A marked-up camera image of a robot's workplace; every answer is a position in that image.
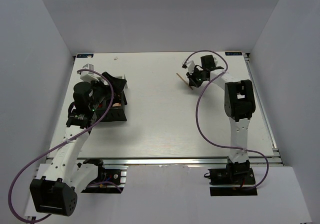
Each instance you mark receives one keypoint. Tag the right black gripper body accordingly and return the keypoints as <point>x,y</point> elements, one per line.
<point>197,77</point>

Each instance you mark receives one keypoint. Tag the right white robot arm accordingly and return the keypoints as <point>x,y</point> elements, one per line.
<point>239,106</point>

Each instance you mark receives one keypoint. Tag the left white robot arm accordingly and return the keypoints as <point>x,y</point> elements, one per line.
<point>56,192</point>

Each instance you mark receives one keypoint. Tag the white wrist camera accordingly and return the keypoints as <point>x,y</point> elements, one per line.
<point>189,65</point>
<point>88,76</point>

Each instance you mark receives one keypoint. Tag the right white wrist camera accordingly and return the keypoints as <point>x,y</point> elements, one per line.
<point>189,65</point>

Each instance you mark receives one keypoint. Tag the wooden stick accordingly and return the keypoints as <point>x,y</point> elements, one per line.
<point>184,81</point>

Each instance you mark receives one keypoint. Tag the pink round puff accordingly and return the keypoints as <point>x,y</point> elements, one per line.
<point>117,105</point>

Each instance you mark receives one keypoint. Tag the blue table label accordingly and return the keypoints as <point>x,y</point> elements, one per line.
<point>84,56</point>
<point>233,53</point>

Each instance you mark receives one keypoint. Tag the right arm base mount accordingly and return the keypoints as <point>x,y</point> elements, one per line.
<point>222,185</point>

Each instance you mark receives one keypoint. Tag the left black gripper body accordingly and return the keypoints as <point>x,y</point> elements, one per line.
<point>100,91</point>

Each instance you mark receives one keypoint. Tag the black mesh organizer box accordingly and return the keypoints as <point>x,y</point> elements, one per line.
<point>115,113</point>

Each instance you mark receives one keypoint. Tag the right blue table label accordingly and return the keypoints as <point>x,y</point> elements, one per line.
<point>233,53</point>

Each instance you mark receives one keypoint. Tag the left blue table label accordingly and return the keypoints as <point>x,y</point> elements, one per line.
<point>84,56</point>

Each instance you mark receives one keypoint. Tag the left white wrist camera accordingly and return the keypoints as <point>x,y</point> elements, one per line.
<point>88,76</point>

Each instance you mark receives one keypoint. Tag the white mesh organizer box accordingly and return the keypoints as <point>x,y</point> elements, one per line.
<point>122,83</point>

